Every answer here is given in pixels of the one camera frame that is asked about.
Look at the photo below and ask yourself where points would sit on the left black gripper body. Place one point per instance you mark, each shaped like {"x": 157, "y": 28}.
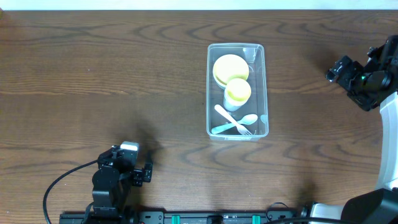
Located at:
{"x": 142, "y": 173}

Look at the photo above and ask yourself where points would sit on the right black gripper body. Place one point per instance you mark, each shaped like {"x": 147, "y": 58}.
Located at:
{"x": 342, "y": 71}

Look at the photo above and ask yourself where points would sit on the white plastic fork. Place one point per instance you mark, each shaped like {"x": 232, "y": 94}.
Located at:
{"x": 241, "y": 129}

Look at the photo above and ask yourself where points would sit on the white plastic cup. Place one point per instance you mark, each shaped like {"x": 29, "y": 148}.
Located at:
{"x": 231, "y": 104}

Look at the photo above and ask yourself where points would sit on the white plastic bowl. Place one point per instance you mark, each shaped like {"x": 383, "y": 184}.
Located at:
{"x": 221, "y": 85}

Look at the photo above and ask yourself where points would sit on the yellow plastic cup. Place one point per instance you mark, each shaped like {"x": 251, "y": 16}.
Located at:
{"x": 238, "y": 89}

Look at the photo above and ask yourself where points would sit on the clear plastic container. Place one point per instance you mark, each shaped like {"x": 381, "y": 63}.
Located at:
{"x": 253, "y": 115}

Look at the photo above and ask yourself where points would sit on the yellow plastic bowl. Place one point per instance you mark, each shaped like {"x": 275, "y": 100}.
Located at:
{"x": 230, "y": 66}

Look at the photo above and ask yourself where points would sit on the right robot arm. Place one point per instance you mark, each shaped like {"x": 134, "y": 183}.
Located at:
{"x": 370, "y": 86}

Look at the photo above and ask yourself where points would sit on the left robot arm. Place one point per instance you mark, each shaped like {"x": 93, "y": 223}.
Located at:
{"x": 115, "y": 176}

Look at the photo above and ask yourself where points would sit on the black mounting rail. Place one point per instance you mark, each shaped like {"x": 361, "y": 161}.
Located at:
{"x": 182, "y": 218}

